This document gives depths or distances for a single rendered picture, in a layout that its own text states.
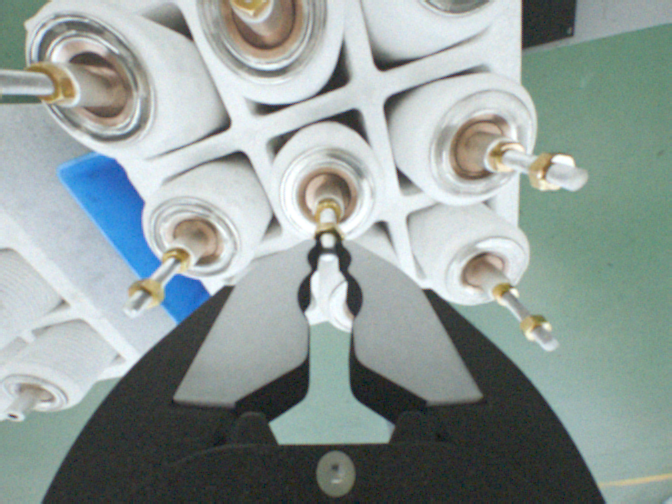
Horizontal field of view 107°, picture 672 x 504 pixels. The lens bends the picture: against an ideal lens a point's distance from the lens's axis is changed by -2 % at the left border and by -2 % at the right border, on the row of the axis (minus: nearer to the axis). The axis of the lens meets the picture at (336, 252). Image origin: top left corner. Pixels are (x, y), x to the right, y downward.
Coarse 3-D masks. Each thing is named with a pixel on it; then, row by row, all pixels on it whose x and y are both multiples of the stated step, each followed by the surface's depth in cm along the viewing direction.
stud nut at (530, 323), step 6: (528, 318) 18; (534, 318) 18; (540, 318) 18; (522, 324) 19; (528, 324) 18; (534, 324) 18; (540, 324) 18; (546, 324) 18; (522, 330) 19; (528, 330) 18; (528, 336) 18
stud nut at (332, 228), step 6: (324, 222) 14; (330, 222) 14; (318, 228) 14; (324, 228) 14; (330, 228) 13; (336, 228) 14; (318, 234) 14; (324, 234) 14; (330, 234) 14; (336, 234) 14; (342, 234) 14; (318, 240) 14; (342, 240) 14
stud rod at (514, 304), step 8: (504, 296) 21; (512, 296) 21; (512, 304) 20; (520, 304) 20; (520, 312) 20; (528, 312) 19; (520, 320) 20; (536, 328) 18; (544, 328) 18; (536, 336) 18; (544, 336) 17; (552, 336) 17; (544, 344) 17; (552, 344) 17
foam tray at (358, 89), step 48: (144, 0) 20; (480, 48) 22; (240, 96) 23; (336, 96) 23; (384, 96) 23; (192, 144) 34; (240, 144) 25; (384, 144) 25; (144, 192) 27; (288, 240) 30; (432, 288) 35
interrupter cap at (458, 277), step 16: (480, 240) 23; (496, 240) 23; (512, 240) 23; (464, 256) 24; (480, 256) 24; (496, 256) 24; (512, 256) 24; (448, 272) 24; (464, 272) 25; (512, 272) 25; (448, 288) 25; (464, 288) 25; (480, 288) 26
